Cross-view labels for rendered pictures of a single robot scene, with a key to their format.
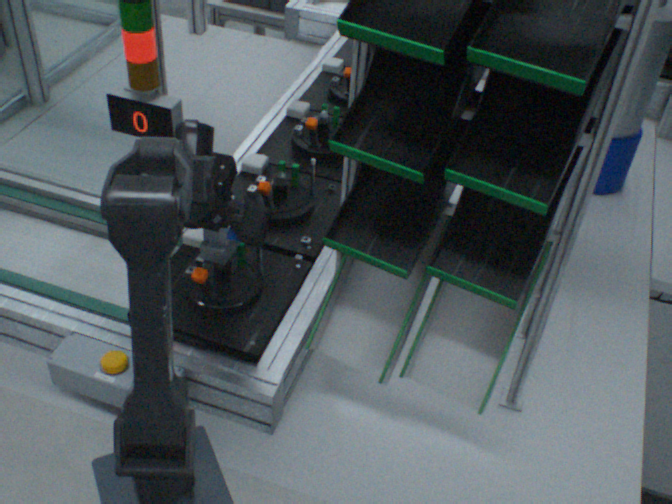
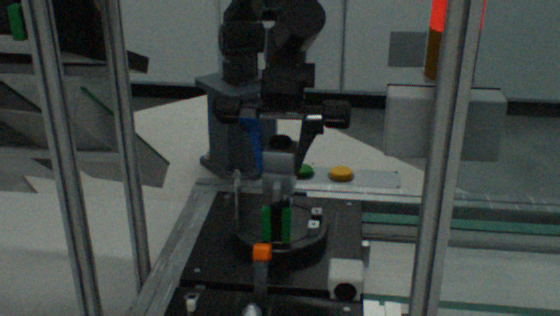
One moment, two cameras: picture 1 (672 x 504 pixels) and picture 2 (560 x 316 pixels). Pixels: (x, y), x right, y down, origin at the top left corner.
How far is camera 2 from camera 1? 171 cm
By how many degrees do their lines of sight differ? 112
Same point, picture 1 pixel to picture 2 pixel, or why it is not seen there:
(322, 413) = (157, 244)
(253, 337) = (227, 200)
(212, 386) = not seen: hidden behind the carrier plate
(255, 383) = (214, 182)
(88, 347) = (373, 181)
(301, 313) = (184, 240)
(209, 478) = (216, 84)
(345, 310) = not seen: hidden behind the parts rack
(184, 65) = not seen: outside the picture
